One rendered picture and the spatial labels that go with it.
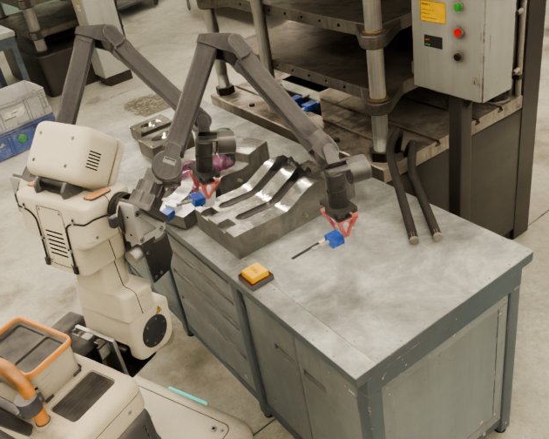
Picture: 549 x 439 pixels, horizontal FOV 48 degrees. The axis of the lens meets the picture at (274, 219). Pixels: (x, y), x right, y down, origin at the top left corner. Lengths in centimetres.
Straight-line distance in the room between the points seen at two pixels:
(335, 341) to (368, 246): 42
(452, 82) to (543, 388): 122
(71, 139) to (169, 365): 148
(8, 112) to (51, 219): 368
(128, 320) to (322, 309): 56
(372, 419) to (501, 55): 122
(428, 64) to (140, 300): 126
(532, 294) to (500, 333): 98
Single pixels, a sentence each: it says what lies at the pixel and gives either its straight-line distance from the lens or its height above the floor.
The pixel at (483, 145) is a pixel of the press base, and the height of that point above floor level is 64.
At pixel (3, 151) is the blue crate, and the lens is 542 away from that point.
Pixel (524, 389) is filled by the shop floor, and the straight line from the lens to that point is 265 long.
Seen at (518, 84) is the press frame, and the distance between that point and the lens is 294.
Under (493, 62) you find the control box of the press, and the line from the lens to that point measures 219.
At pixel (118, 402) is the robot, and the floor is 79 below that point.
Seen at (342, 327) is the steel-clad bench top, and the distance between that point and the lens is 170.
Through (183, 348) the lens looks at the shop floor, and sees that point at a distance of 295.
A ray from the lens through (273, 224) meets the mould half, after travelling 203.
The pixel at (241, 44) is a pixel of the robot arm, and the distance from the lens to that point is 172.
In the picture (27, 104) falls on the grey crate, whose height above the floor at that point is 35.
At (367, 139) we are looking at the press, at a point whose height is 79.
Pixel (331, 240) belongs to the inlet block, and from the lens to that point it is 176.
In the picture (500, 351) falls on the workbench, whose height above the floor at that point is 44.
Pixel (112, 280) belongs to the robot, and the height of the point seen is 94.
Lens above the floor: 197
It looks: 33 degrees down
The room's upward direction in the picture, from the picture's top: 10 degrees counter-clockwise
